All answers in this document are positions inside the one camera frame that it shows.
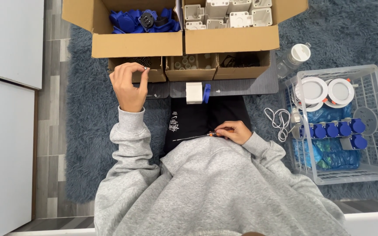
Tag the person's left hand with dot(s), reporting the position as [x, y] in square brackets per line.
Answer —
[128, 90]

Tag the small cardboard box with screws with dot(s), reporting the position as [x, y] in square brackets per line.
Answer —
[158, 73]

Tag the blue plastic bags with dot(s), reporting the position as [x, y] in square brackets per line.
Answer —
[330, 155]

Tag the small cardboard box, white plugs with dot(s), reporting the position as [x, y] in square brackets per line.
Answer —
[189, 74]

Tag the gray shaggy rug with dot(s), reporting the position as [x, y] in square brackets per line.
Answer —
[93, 131]

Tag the blue socket cover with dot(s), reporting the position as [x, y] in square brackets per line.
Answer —
[206, 93]

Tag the small cardboard box, black gaskets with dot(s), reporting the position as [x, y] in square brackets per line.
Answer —
[241, 72]

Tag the white round downlight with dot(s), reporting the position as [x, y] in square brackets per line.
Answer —
[315, 107]
[312, 90]
[341, 91]

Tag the group of white cylindrical plugs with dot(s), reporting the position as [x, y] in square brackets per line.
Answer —
[185, 62]

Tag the pile of blue socket parts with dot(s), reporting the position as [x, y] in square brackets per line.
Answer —
[133, 21]

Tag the clear plastic bottle, white cap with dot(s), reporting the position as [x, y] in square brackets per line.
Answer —
[290, 59]

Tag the large cardboard box, white housings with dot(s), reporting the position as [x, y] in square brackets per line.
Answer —
[231, 39]

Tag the person's right hand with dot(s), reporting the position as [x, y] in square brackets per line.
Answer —
[238, 132]

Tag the gray socket strip, blue caps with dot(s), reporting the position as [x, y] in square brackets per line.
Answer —
[331, 129]

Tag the large cardboard box, blue parts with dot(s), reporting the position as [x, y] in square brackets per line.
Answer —
[136, 44]

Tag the single gray socket, blue cap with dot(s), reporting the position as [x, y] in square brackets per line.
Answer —
[356, 142]

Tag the person's black trousers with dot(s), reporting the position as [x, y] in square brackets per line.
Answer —
[189, 121]

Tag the narrow gray ribbed mat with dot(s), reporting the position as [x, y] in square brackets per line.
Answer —
[158, 90]

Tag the white socket housing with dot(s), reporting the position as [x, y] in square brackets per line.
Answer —
[194, 92]

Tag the white cabinet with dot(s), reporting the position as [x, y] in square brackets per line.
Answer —
[5, 131]

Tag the person's gray hoodie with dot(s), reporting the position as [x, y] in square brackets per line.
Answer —
[208, 190]

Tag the pile of white plastic housings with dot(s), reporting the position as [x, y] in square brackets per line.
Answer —
[238, 14]

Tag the heap of black rubber gaskets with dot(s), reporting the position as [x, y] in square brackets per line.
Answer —
[238, 60]

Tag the heap of dark screws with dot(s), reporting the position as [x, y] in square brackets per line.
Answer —
[139, 60]

